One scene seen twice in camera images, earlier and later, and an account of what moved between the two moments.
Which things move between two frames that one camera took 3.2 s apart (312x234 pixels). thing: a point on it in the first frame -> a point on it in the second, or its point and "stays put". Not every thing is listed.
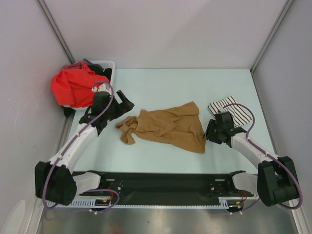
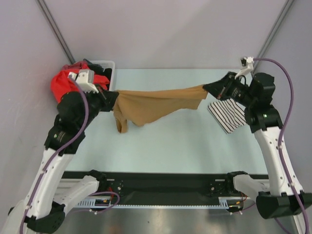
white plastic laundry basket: x=105 y=64 stays put
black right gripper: x=208 y=134 -> x=224 y=85
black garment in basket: x=98 y=70 stays put
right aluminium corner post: x=287 y=6 stays put
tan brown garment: x=177 y=126 -> x=146 y=107
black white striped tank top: x=240 y=114 stays put
